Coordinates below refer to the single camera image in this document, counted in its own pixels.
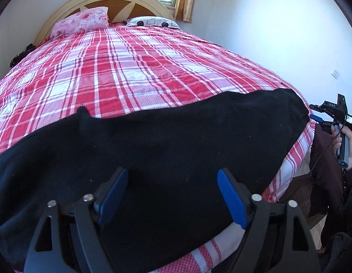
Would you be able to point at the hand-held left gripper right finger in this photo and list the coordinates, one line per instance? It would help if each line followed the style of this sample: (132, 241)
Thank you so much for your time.
(231, 202)

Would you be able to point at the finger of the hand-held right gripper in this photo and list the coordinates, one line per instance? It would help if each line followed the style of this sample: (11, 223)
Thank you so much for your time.
(316, 117)
(317, 107)

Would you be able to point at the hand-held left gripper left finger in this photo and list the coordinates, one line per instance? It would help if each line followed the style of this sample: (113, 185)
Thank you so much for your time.
(113, 196)

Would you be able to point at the black pants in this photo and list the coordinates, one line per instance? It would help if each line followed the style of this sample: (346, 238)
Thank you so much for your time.
(164, 148)

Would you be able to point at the person's dark maroon trousers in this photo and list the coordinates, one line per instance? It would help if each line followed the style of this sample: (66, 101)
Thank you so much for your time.
(326, 162)

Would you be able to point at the person's black jacket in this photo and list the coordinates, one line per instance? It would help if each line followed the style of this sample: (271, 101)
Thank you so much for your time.
(344, 233)

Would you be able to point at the red plaid bed sheet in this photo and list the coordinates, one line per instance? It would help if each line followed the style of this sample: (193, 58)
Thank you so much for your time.
(136, 62)

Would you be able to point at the yellow patterned curtain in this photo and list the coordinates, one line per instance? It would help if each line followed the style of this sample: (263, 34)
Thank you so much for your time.
(187, 0)

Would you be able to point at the black cloth bundle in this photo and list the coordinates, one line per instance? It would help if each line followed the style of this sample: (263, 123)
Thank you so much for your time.
(21, 55)

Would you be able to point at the pink floral pillow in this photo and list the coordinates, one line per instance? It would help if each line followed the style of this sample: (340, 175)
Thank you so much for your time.
(79, 21)

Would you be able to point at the white patterned pillow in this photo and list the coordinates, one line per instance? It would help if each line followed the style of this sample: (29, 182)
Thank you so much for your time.
(153, 22)

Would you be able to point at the white wall socket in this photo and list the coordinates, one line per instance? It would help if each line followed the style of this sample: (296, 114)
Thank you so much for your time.
(335, 73)

